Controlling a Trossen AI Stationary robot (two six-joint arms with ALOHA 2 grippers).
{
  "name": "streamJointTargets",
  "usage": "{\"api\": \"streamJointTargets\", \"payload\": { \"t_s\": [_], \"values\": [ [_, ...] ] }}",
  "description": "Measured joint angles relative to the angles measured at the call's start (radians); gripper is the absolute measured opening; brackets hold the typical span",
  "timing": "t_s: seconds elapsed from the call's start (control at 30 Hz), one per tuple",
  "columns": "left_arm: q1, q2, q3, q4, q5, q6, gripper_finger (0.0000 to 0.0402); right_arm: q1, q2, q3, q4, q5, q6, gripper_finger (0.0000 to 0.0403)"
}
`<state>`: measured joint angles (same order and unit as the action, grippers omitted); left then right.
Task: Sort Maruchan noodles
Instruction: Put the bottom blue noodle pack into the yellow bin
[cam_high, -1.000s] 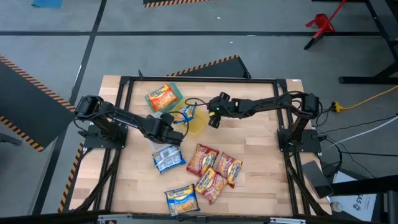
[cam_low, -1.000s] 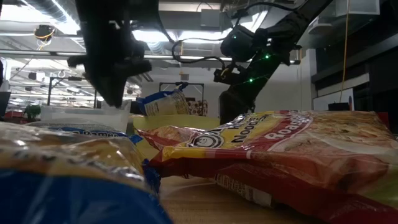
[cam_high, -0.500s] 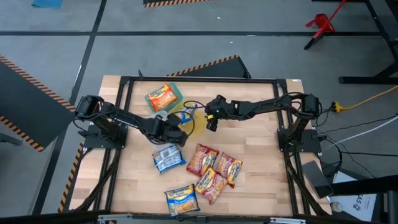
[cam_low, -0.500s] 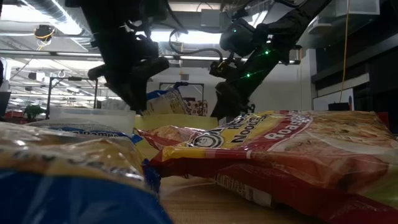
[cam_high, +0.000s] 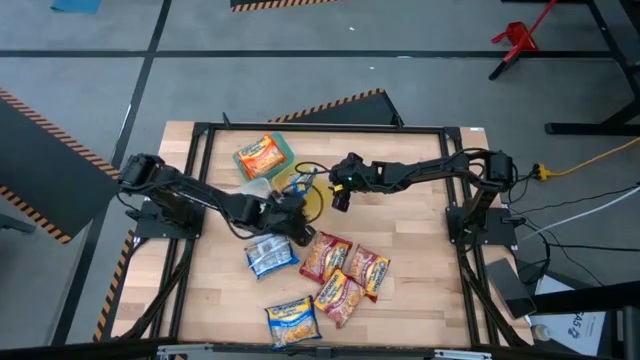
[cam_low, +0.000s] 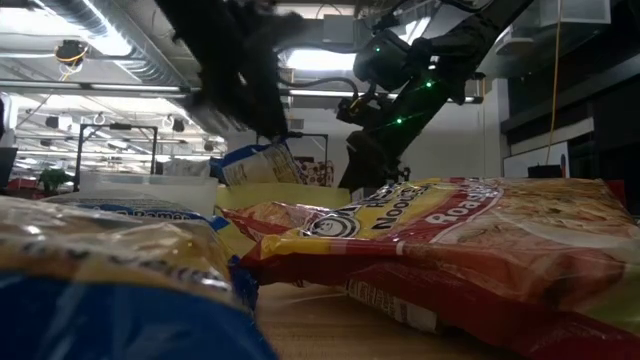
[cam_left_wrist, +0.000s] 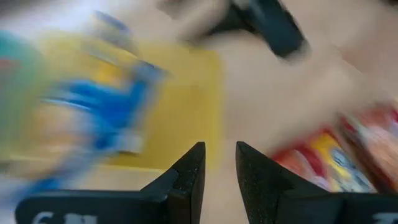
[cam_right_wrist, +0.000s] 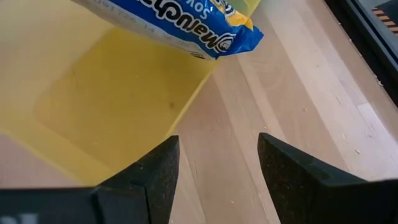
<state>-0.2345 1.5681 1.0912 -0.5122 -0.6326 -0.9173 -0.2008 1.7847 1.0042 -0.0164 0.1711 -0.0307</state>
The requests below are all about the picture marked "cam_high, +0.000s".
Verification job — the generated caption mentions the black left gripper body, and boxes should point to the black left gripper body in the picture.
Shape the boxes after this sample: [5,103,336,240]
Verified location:
[242,196,309,237]

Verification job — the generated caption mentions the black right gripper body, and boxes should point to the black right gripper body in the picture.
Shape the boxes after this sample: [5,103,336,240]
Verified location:
[328,152,377,196]

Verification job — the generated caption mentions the blue Maruchan noodle pack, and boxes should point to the blue Maruchan noodle pack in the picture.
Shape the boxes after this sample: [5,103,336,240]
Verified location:
[263,294,323,350]
[288,168,320,197]

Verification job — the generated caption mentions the blue noodle pack silver back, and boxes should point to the blue noodle pack silver back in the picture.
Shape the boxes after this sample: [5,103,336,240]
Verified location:
[243,233,301,280]

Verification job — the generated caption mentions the orange Maruchan noodle pack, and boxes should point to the orange Maruchan noodle pack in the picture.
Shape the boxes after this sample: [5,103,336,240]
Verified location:
[235,132,289,180]

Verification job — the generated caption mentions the yellow plastic container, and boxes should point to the yellow plastic container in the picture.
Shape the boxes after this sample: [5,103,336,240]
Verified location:
[272,164,332,222]

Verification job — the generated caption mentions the clear plastic container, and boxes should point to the clear plastic container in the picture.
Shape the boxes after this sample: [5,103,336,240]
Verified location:
[234,177,274,202]

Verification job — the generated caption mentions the green plastic container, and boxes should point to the green plastic container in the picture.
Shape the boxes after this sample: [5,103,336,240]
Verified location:
[232,131,295,182]

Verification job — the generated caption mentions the triangular black hazard-striped mat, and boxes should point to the triangular black hazard-striped mat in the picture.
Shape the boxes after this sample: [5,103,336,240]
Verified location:
[269,88,405,127]

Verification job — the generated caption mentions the black bar silver brackets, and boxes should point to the black bar silver brackets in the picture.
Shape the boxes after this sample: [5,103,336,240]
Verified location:
[157,342,494,360]

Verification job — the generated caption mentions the hazard tape strip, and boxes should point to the hazard tape strip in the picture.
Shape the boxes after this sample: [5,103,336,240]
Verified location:
[92,228,137,344]

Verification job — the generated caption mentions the black flat phone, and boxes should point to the black flat phone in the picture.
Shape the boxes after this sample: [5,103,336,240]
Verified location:
[484,257,539,321]

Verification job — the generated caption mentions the small black hazard-striped mat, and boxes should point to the small black hazard-striped mat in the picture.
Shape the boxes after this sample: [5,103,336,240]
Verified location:
[229,0,337,14]

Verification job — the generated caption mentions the red floor stand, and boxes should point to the red floor stand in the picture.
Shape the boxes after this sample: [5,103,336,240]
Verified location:
[489,0,559,81]

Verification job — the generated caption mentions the large black hazard-striped mat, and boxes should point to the large black hazard-striped mat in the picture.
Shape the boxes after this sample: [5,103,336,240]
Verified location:
[0,88,122,246]

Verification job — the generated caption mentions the black horizontal beam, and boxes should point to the black horizontal beam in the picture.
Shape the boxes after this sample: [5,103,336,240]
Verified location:
[529,279,640,315]

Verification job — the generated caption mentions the white printed paper box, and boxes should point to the white printed paper box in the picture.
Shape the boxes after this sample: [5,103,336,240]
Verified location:
[528,274,609,357]

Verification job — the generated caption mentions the blue floor mat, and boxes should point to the blue floor mat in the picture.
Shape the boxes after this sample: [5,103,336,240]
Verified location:
[49,0,104,15]

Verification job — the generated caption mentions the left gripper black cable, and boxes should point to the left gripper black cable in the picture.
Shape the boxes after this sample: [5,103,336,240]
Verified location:
[293,160,332,224]

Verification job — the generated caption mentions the black aluminium table frame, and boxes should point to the black aluminium table frame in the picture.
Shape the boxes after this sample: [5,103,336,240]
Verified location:
[112,112,534,351]

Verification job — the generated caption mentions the yellow power cable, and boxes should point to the yellow power cable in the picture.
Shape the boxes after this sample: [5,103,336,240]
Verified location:
[532,137,640,182]

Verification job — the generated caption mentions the black floor cables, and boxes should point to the black floor cables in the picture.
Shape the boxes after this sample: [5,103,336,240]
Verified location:
[509,169,640,289]

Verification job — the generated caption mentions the white cable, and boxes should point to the white cable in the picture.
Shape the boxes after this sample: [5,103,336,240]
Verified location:
[519,185,640,241]

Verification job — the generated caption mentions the black desk frame legs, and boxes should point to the black desk frame legs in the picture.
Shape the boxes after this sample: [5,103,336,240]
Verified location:
[502,0,640,136]

